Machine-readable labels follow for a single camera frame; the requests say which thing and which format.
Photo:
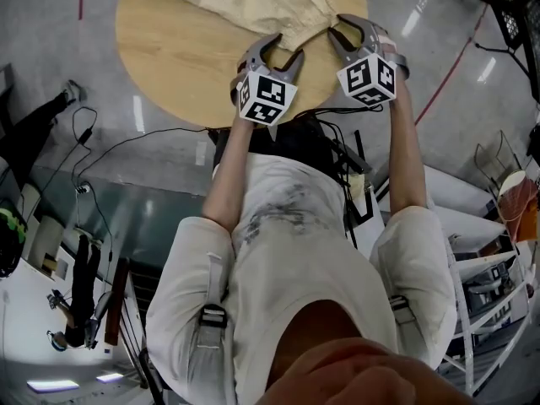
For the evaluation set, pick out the white paper roll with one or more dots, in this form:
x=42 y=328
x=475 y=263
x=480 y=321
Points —
x=29 y=201
x=44 y=243

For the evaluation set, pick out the round wooden table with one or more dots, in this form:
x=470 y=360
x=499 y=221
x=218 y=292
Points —
x=169 y=57

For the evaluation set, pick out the crumpled beige cloth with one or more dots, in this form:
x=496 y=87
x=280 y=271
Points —
x=356 y=184

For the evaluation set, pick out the person's left forearm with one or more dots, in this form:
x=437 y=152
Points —
x=228 y=175

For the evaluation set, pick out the person's right forearm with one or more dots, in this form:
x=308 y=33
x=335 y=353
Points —
x=405 y=154

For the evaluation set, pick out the brown wooden plank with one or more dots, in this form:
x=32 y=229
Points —
x=116 y=302

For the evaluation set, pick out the white metal rack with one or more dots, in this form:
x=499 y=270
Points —
x=462 y=323

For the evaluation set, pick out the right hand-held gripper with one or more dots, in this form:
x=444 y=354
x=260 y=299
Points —
x=363 y=78

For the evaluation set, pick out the black metal mesh table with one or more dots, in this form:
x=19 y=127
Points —
x=510 y=19

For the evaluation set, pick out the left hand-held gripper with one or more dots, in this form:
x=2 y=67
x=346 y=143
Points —
x=266 y=95

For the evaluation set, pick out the person's right hand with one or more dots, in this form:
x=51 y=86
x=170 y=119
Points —
x=389 y=45

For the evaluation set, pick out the black shell backpack green patches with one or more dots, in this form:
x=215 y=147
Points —
x=10 y=247

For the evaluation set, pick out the group of ceiling tube lights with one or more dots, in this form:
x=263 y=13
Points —
x=50 y=385

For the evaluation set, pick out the person's black shorts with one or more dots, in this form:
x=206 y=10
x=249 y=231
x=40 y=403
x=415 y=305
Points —
x=295 y=137

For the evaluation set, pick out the person's white shirt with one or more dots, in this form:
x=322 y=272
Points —
x=295 y=260

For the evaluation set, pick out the red net-pattern cloth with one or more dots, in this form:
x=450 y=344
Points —
x=519 y=213

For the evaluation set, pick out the person's neck and chin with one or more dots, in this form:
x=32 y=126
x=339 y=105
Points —
x=337 y=365

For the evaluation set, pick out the beige cloth garment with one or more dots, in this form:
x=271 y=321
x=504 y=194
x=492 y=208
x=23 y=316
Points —
x=253 y=2

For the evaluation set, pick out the white curved structure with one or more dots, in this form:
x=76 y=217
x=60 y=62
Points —
x=455 y=192

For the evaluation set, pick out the black waist-mounted box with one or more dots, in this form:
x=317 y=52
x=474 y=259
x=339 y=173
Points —
x=352 y=158

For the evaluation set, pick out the white power strip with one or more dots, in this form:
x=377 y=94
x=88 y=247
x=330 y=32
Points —
x=82 y=189

